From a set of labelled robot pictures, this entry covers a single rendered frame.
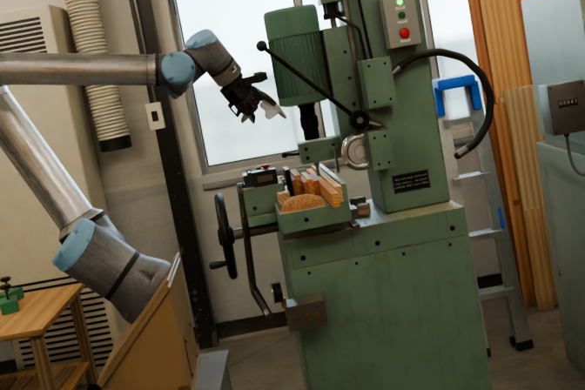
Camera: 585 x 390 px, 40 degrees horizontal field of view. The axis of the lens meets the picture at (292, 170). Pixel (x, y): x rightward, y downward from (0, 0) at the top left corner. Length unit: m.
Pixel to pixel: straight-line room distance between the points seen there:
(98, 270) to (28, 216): 1.84
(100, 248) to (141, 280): 0.13
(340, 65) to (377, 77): 0.16
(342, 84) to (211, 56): 0.46
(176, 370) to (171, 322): 0.12
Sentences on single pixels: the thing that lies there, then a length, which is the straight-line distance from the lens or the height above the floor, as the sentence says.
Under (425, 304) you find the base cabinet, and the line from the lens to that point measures 2.58.
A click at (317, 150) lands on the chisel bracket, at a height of 1.04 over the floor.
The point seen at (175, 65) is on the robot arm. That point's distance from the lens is 2.19.
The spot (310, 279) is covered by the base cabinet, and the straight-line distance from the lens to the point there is 2.49.
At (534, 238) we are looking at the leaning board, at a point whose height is 0.35.
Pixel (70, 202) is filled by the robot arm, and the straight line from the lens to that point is 2.32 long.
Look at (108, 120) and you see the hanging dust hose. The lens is 3.89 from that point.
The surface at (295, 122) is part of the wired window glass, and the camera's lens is 4.07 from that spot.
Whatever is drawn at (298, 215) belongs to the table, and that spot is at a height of 0.89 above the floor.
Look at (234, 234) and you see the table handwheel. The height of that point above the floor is 0.81.
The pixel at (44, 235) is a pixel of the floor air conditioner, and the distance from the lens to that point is 3.94.
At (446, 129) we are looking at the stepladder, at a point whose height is 0.95.
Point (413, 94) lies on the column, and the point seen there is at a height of 1.16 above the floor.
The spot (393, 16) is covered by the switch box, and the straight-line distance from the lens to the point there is 2.51.
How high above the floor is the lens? 1.32
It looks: 7 degrees down
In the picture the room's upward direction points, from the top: 10 degrees counter-clockwise
